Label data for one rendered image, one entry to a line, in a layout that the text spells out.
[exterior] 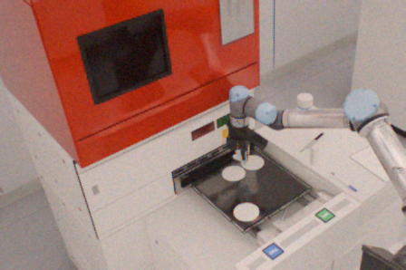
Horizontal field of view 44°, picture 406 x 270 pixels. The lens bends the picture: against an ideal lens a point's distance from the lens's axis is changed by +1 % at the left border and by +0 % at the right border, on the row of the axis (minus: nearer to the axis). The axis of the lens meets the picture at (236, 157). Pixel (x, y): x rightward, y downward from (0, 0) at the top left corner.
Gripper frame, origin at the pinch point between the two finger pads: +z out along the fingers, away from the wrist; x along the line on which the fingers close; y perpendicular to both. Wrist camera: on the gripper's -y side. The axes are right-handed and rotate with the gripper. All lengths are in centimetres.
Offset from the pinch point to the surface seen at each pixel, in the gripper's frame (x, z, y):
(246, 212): 21.4, 7.2, -5.6
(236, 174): 0.5, 7.2, 4.4
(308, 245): 35.2, 3.2, -32.8
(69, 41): 40, -70, 40
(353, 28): -317, 84, -16
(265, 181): 2.0, 7.3, -8.4
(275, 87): -216, 97, 37
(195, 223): 25.1, 15.1, 15.1
